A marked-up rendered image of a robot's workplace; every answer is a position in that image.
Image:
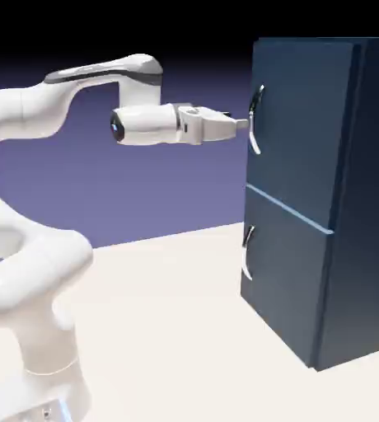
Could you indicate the tall dark blue cabinet door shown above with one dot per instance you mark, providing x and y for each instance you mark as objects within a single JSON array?
[{"x": 301, "y": 138}]

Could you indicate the dark blue cabinet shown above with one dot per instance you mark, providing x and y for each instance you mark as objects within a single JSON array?
[{"x": 357, "y": 197}]

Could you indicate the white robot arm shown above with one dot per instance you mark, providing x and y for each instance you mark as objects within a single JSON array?
[{"x": 44, "y": 105}]

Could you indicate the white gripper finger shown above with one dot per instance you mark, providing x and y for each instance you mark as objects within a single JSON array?
[
  {"x": 227, "y": 114},
  {"x": 242, "y": 124}
]

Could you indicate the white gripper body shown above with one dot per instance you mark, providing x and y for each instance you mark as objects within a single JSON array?
[{"x": 217, "y": 127}]

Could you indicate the short dark blue cabinet door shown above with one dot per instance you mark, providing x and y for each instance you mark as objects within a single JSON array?
[{"x": 281, "y": 280}]

